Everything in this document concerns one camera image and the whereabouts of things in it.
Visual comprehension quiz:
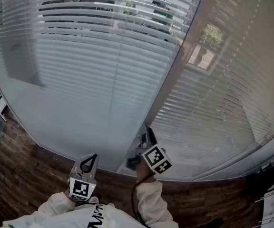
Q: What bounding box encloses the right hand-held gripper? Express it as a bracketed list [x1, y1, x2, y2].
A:
[126, 123, 174, 175]

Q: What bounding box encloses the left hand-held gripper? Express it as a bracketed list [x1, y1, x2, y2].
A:
[67, 153, 99, 202]

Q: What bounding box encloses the person's right forearm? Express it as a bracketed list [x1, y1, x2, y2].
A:
[134, 161, 176, 228]

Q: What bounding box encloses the person's left forearm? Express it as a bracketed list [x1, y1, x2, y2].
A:
[38, 189, 79, 217]

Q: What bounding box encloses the white rack at right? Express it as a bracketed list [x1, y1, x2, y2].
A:
[254, 181, 274, 228]

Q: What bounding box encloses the grey partition frame post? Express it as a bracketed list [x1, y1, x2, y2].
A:
[117, 0, 208, 174]

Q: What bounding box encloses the black cable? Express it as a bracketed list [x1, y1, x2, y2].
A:
[130, 174, 157, 228]

